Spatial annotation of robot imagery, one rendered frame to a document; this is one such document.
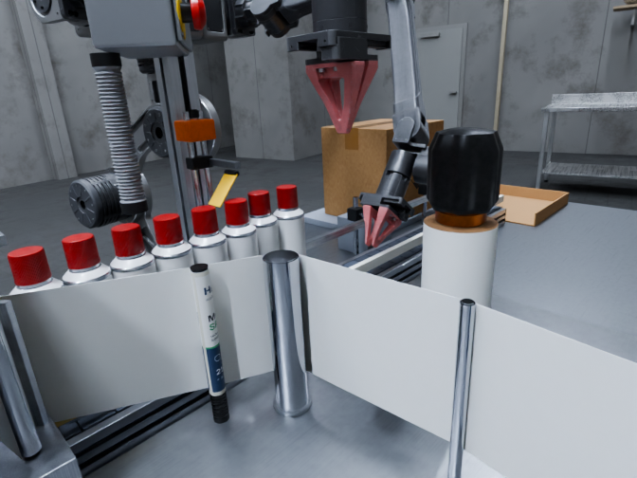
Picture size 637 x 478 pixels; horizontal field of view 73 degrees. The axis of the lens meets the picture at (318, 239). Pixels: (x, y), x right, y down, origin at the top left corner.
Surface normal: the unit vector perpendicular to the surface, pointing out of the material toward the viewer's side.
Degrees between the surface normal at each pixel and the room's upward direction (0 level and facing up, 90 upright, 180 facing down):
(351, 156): 90
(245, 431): 0
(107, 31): 90
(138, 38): 90
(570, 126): 90
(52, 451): 0
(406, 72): 56
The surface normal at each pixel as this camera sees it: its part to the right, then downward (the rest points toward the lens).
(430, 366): -0.64, 0.29
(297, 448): -0.04, -0.94
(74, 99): 0.83, 0.15
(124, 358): 0.29, 0.30
